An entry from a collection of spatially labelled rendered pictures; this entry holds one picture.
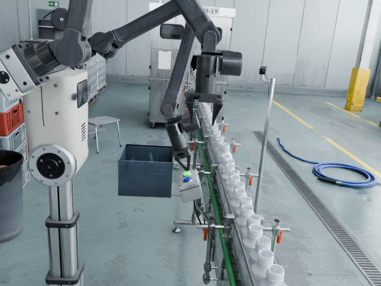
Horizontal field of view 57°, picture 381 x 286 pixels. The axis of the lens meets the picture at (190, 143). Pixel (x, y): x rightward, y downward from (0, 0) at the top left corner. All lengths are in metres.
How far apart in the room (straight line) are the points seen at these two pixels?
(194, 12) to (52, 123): 0.59
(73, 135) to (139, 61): 10.51
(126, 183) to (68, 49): 1.19
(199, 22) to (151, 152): 1.43
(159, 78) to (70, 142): 4.99
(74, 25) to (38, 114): 0.36
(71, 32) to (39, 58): 0.12
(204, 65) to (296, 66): 11.33
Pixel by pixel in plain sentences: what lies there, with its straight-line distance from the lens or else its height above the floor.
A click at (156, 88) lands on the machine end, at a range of 6.19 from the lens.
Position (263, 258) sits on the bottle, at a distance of 0.88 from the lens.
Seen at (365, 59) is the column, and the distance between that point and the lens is 10.23.
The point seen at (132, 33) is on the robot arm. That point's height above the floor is 1.64.
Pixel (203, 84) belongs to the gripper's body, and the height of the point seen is 1.52.
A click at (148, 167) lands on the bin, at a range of 2.01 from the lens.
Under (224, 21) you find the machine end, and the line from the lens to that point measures 6.17.
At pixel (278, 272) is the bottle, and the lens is 0.87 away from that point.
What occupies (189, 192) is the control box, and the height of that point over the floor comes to 1.08.
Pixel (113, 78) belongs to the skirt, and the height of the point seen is 0.13.
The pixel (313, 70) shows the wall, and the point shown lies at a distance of 12.52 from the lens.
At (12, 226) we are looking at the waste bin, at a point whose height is 0.12.
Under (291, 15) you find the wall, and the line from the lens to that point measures 12.19.
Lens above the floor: 1.65
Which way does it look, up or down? 17 degrees down
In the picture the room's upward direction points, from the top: 4 degrees clockwise
